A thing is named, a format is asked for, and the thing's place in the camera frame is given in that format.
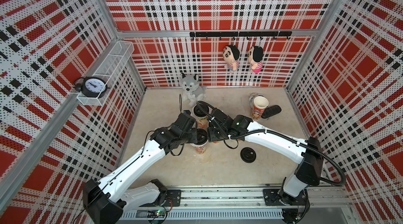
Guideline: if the black oblong case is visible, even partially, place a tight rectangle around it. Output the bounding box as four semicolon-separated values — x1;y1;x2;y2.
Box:
261;105;282;119

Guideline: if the black hook rail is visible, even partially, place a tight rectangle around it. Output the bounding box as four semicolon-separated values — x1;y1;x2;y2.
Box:
190;31;292;38

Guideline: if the boy doll striped shirt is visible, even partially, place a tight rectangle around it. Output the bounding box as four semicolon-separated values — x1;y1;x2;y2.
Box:
222;45;240;72

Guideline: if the metal base rail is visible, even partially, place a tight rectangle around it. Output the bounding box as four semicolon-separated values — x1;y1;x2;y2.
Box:
118;185;360;224

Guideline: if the yellow-red paper cup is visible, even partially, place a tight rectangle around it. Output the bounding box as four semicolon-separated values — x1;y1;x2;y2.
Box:
196;116;209;129

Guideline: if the grey white husky plush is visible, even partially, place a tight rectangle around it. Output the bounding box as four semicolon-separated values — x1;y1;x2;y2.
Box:
180;73;207;107

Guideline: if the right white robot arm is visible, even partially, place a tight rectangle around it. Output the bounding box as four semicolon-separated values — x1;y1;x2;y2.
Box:
207;108;346;206

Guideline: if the black round clock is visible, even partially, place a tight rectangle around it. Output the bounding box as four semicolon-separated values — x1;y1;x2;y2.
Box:
73;77;108;98

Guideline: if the boy doll pink shirt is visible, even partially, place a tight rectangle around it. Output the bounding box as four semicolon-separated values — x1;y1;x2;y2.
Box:
247;46;263;74

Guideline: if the silver alarm clock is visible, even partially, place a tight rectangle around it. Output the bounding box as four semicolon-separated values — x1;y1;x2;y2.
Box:
248;93;263;103

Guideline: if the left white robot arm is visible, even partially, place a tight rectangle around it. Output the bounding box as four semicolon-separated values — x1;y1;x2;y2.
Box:
82;110;197;224

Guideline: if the white wire basket shelf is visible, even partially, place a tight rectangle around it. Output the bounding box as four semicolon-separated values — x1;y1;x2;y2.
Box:
77;41;134;106

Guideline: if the red paper cup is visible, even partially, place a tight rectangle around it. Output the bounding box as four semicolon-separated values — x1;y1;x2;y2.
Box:
195;143;207;154
251;96;269;120

